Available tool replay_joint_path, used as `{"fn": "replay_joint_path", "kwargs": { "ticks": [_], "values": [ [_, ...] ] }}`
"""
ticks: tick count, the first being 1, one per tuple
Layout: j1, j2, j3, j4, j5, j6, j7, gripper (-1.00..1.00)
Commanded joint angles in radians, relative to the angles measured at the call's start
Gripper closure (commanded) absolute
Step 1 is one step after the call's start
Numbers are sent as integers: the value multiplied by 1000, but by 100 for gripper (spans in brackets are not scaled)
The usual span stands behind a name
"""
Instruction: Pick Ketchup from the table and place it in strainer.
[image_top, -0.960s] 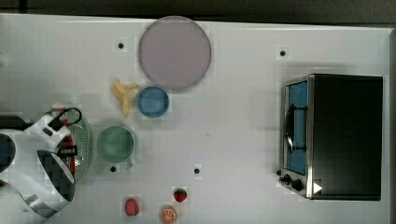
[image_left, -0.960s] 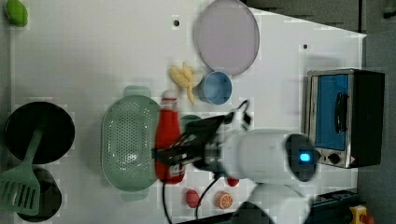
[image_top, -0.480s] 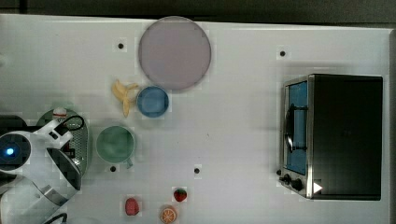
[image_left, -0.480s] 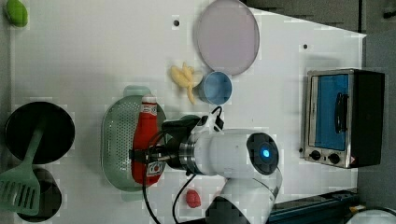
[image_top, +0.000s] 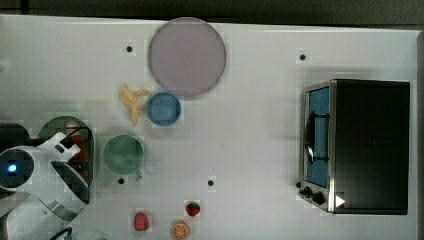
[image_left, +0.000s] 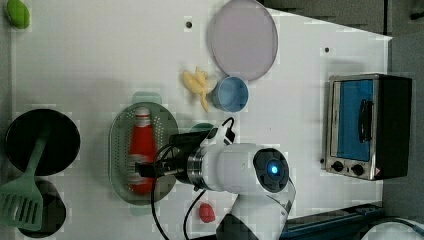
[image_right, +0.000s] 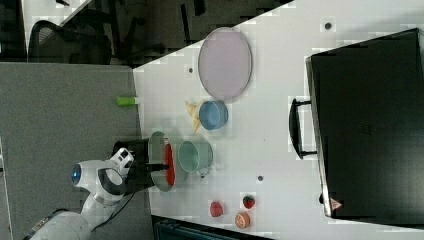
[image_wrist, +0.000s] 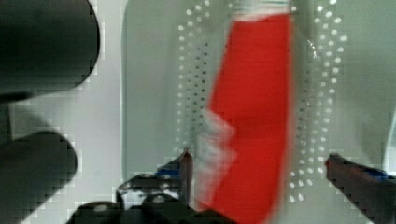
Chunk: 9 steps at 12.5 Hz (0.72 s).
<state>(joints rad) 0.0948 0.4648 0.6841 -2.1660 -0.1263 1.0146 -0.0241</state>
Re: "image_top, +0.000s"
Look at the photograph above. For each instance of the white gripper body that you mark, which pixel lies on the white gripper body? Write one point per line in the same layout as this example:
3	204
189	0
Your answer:
61	146

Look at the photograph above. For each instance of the red felt ketchup bottle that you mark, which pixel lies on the red felt ketchup bottle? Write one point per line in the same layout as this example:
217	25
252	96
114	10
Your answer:
79	135

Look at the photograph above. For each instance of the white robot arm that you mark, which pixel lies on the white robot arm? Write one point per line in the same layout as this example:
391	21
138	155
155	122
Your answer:
57	193

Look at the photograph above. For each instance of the green plastic strainer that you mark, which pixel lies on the green plastic strainer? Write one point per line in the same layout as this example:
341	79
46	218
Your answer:
58	124

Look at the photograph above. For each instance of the black cylinder object upper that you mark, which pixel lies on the black cylinder object upper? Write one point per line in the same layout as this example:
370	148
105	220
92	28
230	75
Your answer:
12	134

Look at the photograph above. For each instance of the green mug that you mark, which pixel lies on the green mug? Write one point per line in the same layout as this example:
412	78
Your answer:
124	155

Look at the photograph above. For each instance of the yellow banana toy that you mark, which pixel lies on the yellow banana toy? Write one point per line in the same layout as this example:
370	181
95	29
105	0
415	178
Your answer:
130	99

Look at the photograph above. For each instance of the red plush fruit toy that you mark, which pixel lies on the red plush fruit toy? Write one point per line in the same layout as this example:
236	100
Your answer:
141	222

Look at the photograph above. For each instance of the blue bowl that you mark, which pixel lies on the blue bowl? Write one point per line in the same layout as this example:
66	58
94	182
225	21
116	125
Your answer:
163	109

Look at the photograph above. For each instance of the orange slice toy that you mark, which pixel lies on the orange slice toy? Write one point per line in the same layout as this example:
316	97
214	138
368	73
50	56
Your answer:
180	230

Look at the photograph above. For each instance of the red strawberry toy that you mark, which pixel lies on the red strawberry toy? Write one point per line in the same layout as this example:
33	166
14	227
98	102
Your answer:
193	209

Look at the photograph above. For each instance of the purple round plate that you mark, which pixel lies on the purple round plate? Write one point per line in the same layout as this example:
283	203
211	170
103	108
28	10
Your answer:
187	56

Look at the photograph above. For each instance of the silver toaster oven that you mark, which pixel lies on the silver toaster oven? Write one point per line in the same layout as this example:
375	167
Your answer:
355	146

